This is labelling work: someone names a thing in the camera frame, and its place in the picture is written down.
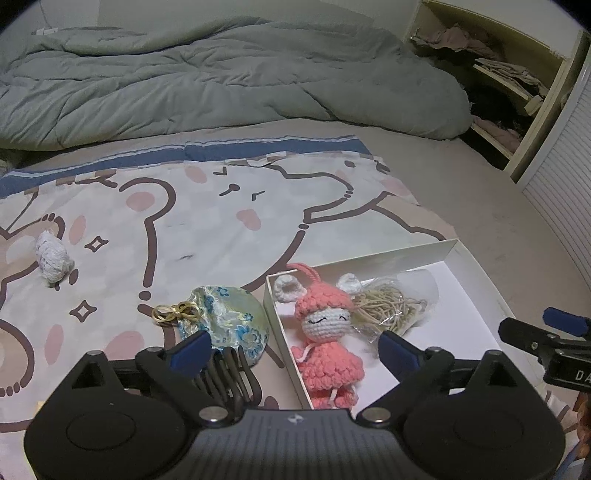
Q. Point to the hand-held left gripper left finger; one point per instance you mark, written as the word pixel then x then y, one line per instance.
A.
pixel 190 349

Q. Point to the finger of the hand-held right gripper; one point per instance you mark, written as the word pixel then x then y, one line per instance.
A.
pixel 565 319
pixel 526 334

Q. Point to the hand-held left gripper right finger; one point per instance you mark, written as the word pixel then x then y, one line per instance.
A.
pixel 391 353

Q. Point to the black hair claw clip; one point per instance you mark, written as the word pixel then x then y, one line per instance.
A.
pixel 231 376

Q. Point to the white cardboard box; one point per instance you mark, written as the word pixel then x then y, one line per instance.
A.
pixel 461 295

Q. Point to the white lace ribbon bundle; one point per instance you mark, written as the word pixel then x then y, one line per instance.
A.
pixel 53 258

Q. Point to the pink crochet bunny doll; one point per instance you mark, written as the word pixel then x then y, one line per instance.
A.
pixel 328 364

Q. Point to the bear printed blanket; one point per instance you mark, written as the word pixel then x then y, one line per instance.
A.
pixel 207 240

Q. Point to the white louvred door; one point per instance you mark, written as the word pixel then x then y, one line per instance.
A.
pixel 563 175

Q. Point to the pink folded clothes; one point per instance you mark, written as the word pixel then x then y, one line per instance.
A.
pixel 501 134

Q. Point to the cream wardrobe shelf unit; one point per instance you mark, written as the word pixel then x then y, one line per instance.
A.
pixel 547 108

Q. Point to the dark clothes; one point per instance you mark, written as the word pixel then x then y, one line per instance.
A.
pixel 494 106

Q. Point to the beige folded clothes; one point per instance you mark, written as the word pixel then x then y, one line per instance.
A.
pixel 512 74

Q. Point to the grey duvet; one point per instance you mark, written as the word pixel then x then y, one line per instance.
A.
pixel 207 78

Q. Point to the pink crumpled clothes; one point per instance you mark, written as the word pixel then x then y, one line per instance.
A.
pixel 455 41

